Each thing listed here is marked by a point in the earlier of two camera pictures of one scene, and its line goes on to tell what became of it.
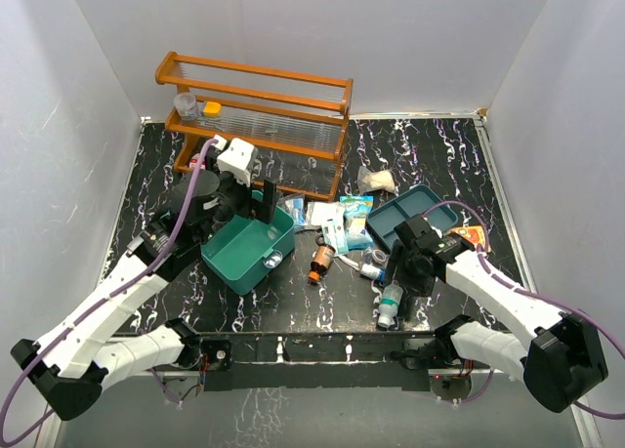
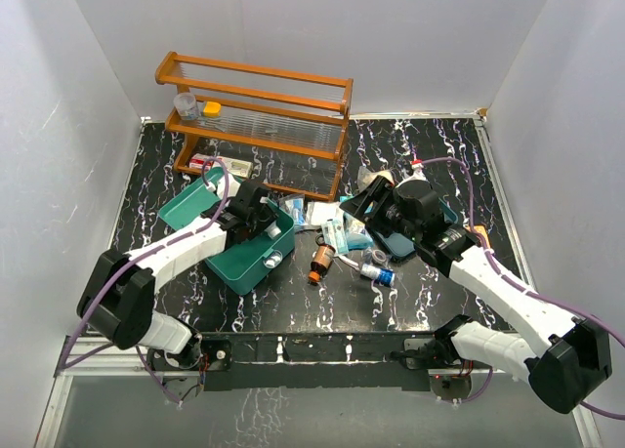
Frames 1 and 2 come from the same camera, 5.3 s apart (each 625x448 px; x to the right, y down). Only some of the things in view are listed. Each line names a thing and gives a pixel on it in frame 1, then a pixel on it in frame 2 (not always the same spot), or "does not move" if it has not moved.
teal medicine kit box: x=243 y=248 does not move
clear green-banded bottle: x=392 y=297 → x=273 y=230
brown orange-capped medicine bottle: x=320 y=263 does not move
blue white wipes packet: x=356 y=209 does not move
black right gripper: x=395 y=270 → x=379 y=191
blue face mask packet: x=334 y=234 does not move
